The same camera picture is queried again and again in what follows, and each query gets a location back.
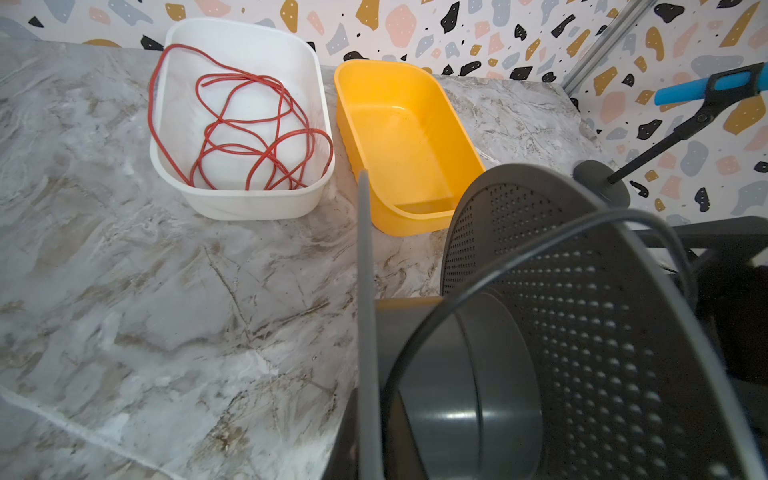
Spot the grey perforated cable spool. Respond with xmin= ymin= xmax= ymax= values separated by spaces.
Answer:
xmin=356 ymin=164 xmax=767 ymax=479

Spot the white plastic bin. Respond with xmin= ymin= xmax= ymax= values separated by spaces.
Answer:
xmin=148 ymin=18 xmax=335 ymax=221

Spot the blue toy microphone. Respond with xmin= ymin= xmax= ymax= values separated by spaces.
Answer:
xmin=654 ymin=63 xmax=767 ymax=106

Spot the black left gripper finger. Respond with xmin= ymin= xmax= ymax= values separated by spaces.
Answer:
xmin=322 ymin=389 xmax=359 ymax=480

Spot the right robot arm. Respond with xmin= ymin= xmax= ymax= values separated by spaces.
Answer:
xmin=673 ymin=216 xmax=767 ymax=386

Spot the black cable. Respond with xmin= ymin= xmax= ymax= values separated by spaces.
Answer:
xmin=381 ymin=208 xmax=699 ymax=433

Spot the black microphone stand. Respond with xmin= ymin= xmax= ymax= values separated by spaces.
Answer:
xmin=573 ymin=96 xmax=749 ymax=208

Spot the yellow plastic bin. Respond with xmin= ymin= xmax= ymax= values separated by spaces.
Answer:
xmin=334 ymin=60 xmax=485 ymax=237

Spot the aluminium corner rail right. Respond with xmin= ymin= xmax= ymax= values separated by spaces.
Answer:
xmin=561 ymin=0 xmax=656 ymax=95

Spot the red cable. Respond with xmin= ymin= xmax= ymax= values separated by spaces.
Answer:
xmin=147 ymin=43 xmax=335 ymax=192

